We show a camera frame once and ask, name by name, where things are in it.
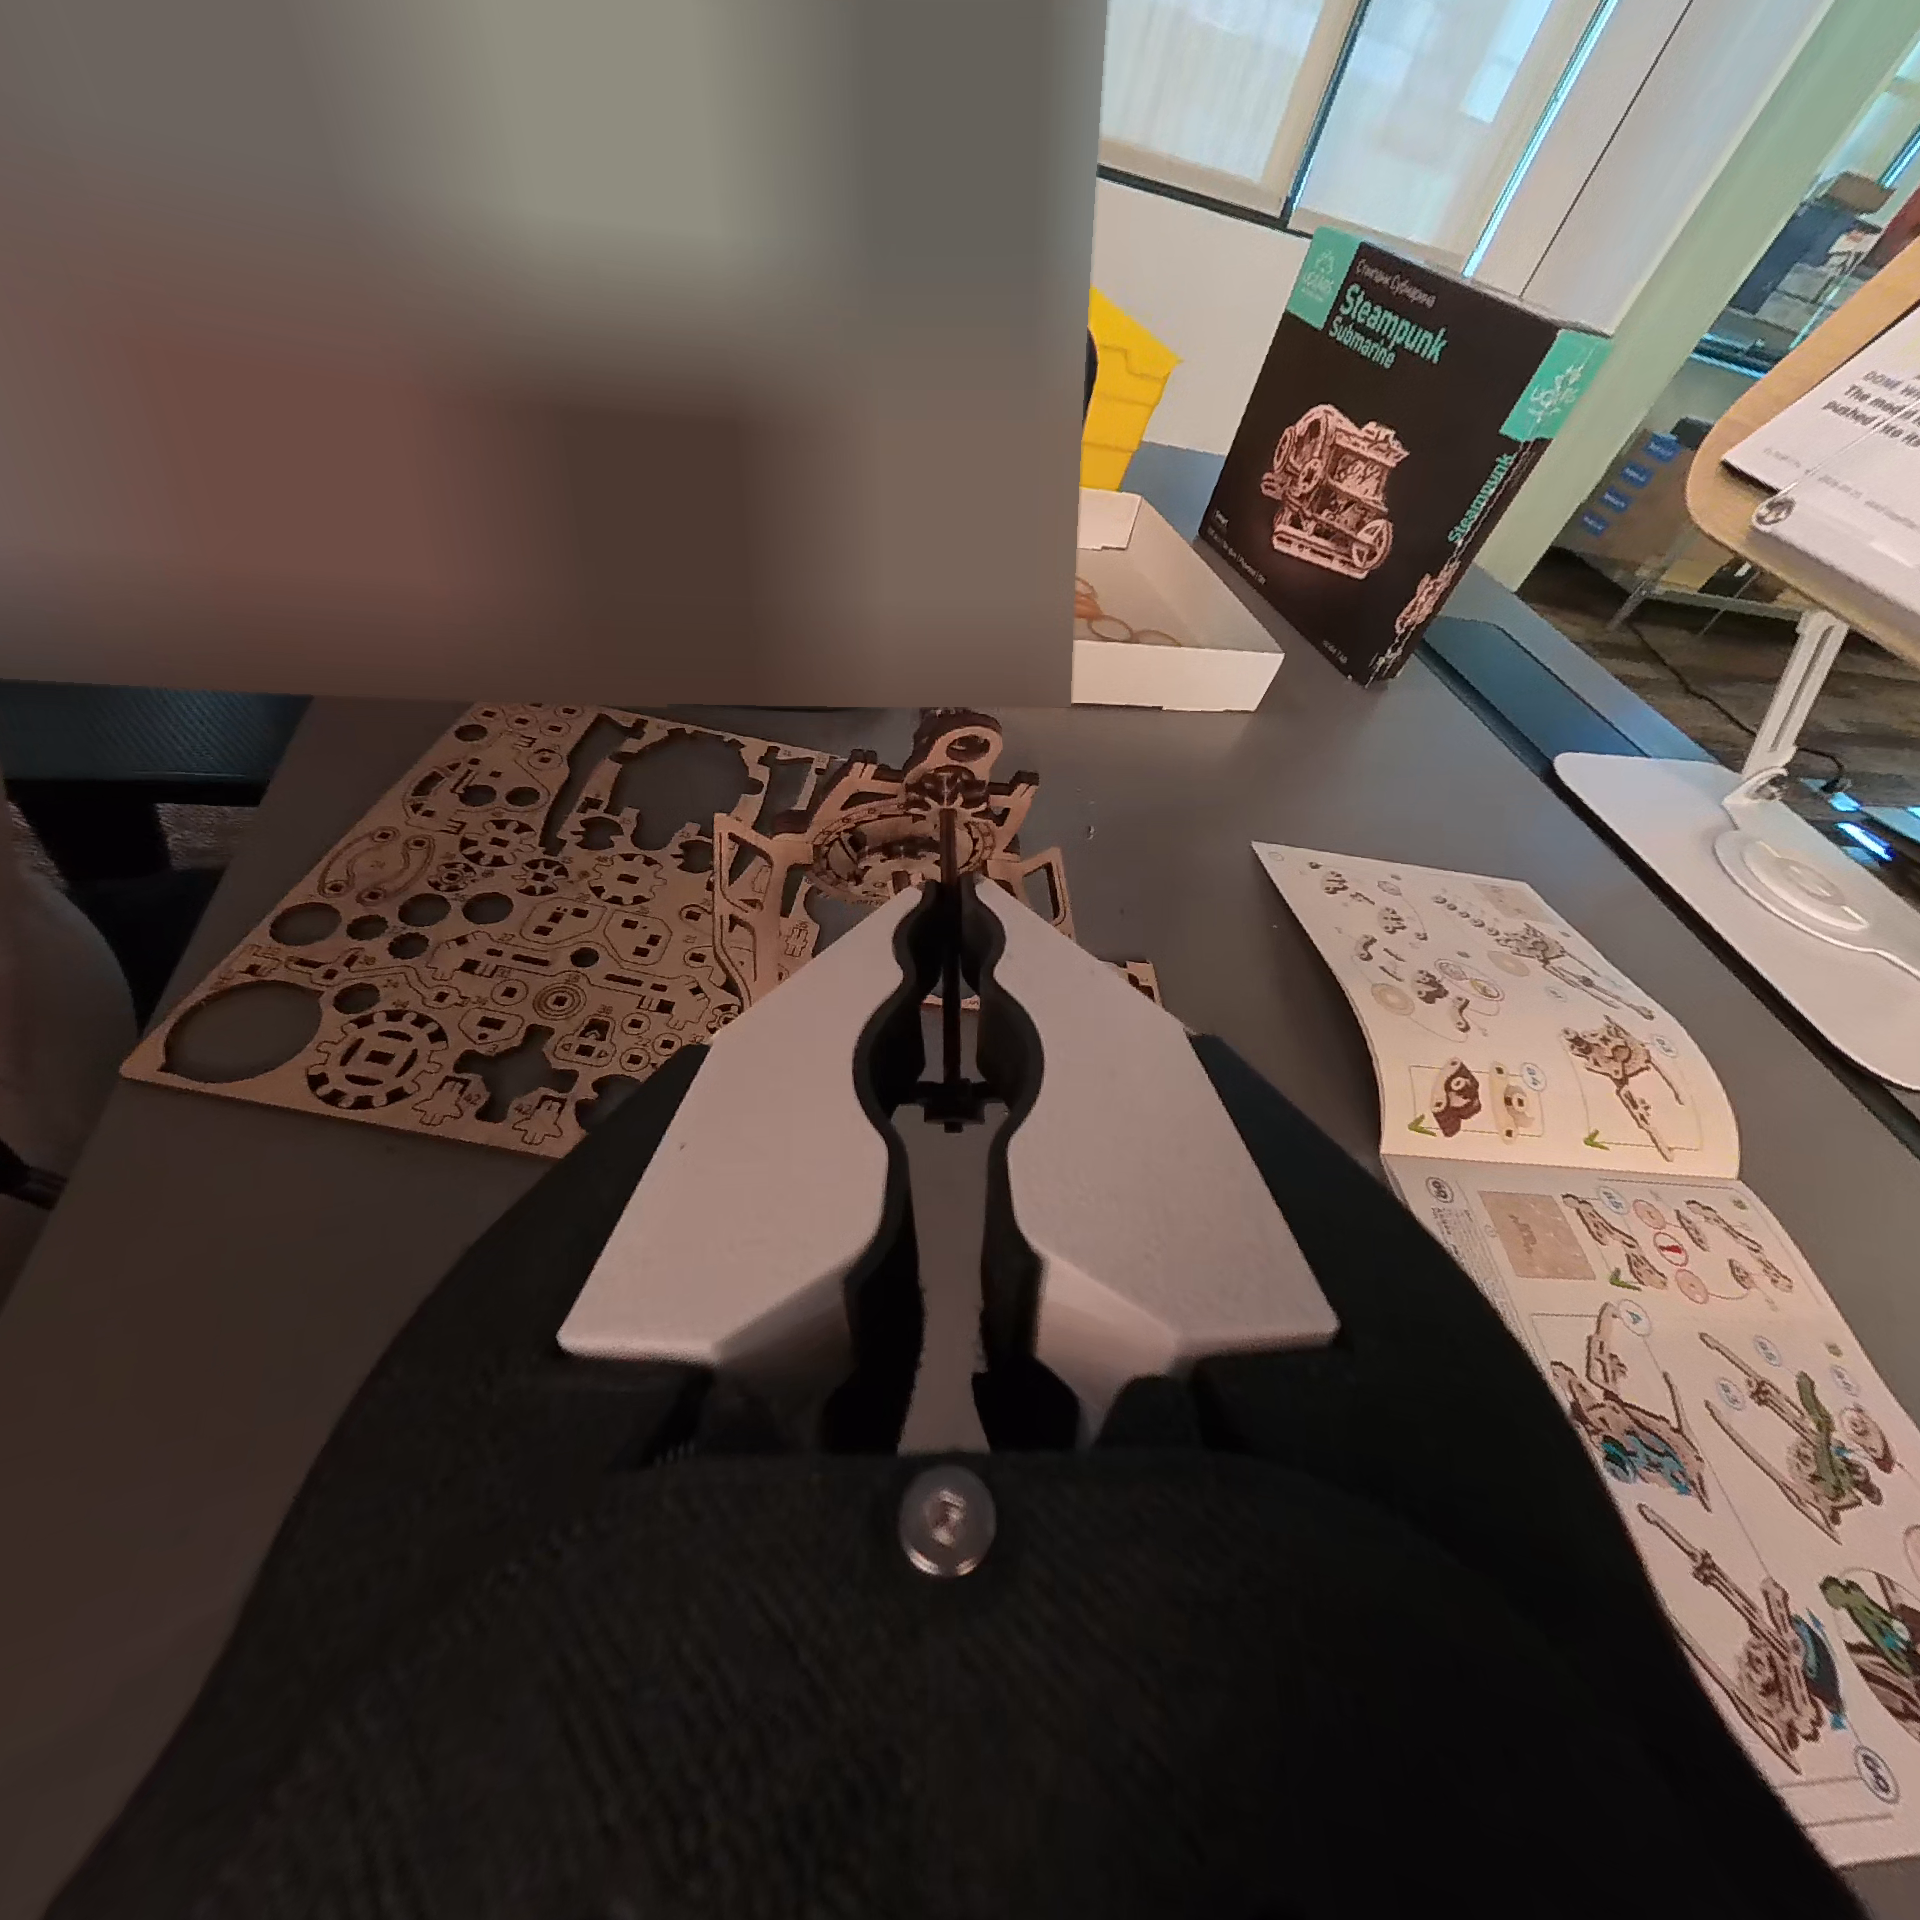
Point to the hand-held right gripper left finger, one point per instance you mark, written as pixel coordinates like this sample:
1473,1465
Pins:
751,1185

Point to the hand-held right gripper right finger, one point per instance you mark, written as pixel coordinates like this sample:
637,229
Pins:
1155,1185

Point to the thin wooden axle part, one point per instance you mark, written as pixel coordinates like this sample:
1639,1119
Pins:
950,960

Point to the partly built wooden model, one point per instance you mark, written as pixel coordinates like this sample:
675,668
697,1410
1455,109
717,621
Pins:
886,809

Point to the laser-cut wooden parts sheet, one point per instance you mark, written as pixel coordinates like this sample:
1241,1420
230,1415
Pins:
451,930

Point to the model instruction booklet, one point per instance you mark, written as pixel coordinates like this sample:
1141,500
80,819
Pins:
1651,1348

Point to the black model kit box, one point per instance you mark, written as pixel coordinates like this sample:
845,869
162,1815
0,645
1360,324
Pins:
1382,465

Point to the white cardboard box tray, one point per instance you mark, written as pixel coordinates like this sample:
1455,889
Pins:
1185,628

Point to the white document stand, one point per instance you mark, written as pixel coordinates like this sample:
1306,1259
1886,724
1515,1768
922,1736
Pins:
1786,900

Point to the person's black mesh chair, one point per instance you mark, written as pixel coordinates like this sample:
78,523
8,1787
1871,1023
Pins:
149,795

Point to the yellow plastic bin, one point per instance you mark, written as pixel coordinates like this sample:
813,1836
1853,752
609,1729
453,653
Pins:
1122,388

